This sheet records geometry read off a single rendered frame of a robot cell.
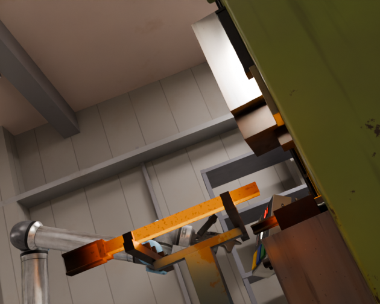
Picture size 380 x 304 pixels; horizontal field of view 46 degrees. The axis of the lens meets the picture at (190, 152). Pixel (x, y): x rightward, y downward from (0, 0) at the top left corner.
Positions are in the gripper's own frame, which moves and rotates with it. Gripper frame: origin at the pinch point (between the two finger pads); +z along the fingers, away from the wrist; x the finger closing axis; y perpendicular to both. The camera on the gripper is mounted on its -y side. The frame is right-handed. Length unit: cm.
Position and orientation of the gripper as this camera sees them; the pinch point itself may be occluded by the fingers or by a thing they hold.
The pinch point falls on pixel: (238, 241)
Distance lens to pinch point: 194.2
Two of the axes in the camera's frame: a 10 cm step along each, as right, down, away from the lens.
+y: -1.8, 8.7, -4.6
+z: 9.8, 1.9, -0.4
